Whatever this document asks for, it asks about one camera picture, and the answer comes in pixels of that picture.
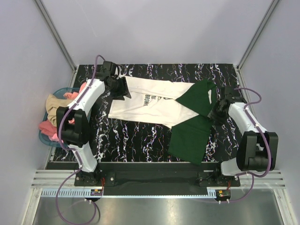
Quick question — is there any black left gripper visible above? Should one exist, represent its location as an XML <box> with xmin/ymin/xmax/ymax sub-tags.
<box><xmin>107</xmin><ymin>76</ymin><xmax>131</xmax><ymax>101</ymax></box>

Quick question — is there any cream and green t-shirt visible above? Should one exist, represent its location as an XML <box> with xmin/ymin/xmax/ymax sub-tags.
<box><xmin>108</xmin><ymin>76</ymin><xmax>217</xmax><ymax>165</ymax></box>

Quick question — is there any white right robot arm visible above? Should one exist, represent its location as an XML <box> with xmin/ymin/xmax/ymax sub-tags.
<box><xmin>207</xmin><ymin>86</ymin><xmax>278</xmax><ymax>186</ymax></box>

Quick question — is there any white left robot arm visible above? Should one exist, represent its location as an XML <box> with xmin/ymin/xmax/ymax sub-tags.
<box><xmin>56</xmin><ymin>61</ymin><xmax>131</xmax><ymax>186</ymax></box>

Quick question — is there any teal laundry basket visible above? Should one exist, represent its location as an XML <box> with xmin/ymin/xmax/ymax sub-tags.
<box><xmin>38</xmin><ymin>87</ymin><xmax>80</xmax><ymax>148</ymax></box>

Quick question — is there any beige t-shirt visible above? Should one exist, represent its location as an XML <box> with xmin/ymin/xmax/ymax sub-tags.
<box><xmin>45</xmin><ymin>94</ymin><xmax>72</xmax><ymax>127</ymax></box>

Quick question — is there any pink t-shirt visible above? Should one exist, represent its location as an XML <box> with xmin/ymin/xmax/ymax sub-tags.
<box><xmin>38</xmin><ymin>82</ymin><xmax>87</xmax><ymax>142</ymax></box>

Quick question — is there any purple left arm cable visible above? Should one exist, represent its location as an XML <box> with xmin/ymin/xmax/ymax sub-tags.
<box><xmin>56</xmin><ymin>55</ymin><xmax>106</xmax><ymax>223</ymax></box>

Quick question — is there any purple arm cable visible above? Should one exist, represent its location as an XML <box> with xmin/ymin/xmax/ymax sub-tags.
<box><xmin>56</xmin><ymin>55</ymin><xmax>106</xmax><ymax>223</ymax></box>
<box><xmin>194</xmin><ymin>88</ymin><xmax>270</xmax><ymax>203</ymax></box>

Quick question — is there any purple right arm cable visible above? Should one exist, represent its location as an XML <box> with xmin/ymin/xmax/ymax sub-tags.
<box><xmin>194</xmin><ymin>88</ymin><xmax>270</xmax><ymax>203</ymax></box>

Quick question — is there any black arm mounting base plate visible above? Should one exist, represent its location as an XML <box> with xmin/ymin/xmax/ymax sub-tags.
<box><xmin>45</xmin><ymin>161</ymin><xmax>242</xmax><ymax>196</ymax></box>

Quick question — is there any left aluminium frame post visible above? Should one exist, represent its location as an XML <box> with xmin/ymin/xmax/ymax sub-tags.
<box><xmin>33</xmin><ymin>0</ymin><xmax>77</xmax><ymax>72</ymax></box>

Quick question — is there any aluminium frame post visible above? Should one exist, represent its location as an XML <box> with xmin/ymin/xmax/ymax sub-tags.
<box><xmin>33</xmin><ymin>0</ymin><xmax>77</xmax><ymax>72</ymax></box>
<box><xmin>236</xmin><ymin>0</ymin><xmax>281</xmax><ymax>70</ymax></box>

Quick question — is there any grey slotted cable duct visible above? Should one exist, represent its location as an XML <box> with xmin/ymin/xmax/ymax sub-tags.
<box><xmin>41</xmin><ymin>188</ymin><xmax>217</xmax><ymax>199</ymax></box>

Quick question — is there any right aluminium frame post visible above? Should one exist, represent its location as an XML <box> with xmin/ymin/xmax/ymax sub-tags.
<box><xmin>236</xmin><ymin>0</ymin><xmax>281</xmax><ymax>70</ymax></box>

